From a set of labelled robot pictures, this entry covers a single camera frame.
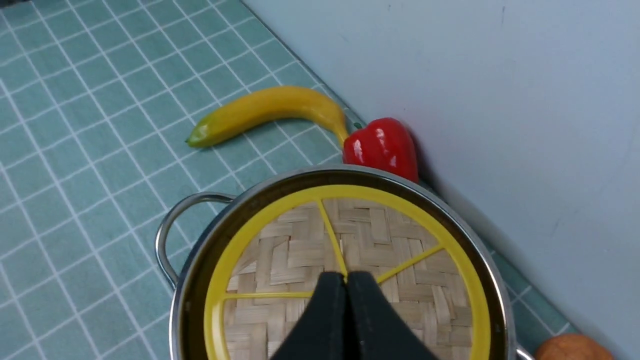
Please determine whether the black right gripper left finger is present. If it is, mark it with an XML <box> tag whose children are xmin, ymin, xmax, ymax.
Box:
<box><xmin>272</xmin><ymin>272</ymin><xmax>346</xmax><ymax>360</ymax></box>

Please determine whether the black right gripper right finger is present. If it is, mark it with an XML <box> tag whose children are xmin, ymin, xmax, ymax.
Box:
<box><xmin>346</xmin><ymin>271</ymin><xmax>437</xmax><ymax>360</ymax></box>

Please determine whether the yellow woven steamer lid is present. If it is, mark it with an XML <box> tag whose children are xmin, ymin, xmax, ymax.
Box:
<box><xmin>204</xmin><ymin>185</ymin><xmax>501</xmax><ymax>360</ymax></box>

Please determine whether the stainless steel pot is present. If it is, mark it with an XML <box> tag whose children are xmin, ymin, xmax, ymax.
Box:
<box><xmin>155</xmin><ymin>164</ymin><xmax>532</xmax><ymax>360</ymax></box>

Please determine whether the red toy bell pepper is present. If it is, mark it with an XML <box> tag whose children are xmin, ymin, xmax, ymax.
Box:
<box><xmin>342</xmin><ymin>117</ymin><xmax>419</xmax><ymax>183</ymax></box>

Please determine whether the brown toy potato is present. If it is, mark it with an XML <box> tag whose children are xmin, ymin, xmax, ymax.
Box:
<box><xmin>534</xmin><ymin>333</ymin><xmax>614</xmax><ymax>360</ymax></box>

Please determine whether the yellow toy banana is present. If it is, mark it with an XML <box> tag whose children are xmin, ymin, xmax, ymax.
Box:
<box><xmin>185</xmin><ymin>86</ymin><xmax>349</xmax><ymax>148</ymax></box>

